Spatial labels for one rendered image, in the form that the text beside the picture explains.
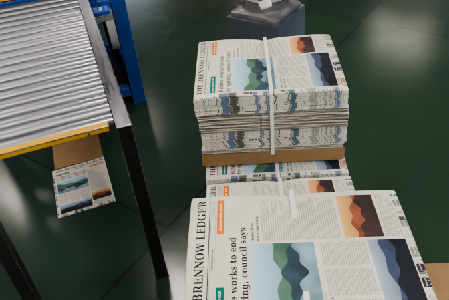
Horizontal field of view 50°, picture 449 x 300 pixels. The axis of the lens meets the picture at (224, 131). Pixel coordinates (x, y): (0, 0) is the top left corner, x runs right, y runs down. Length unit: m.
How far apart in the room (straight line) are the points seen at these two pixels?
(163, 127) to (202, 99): 1.72
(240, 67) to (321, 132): 0.27
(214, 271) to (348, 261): 0.21
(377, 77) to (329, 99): 2.09
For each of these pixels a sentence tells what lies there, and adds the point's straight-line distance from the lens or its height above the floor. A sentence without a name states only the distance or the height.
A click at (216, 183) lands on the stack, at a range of 1.28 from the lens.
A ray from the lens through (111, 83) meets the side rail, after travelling 1.80.
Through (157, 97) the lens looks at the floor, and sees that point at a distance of 3.16.
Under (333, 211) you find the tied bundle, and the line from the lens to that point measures 0.88.
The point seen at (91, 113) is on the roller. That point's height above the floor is 0.79.
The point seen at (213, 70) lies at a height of 1.06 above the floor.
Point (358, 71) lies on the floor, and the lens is 3.32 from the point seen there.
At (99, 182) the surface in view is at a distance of 2.61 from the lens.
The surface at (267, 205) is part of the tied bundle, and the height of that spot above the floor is 1.06.
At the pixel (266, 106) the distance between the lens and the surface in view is 1.18.
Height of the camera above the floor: 1.70
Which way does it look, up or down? 38 degrees down
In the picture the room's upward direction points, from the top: 6 degrees counter-clockwise
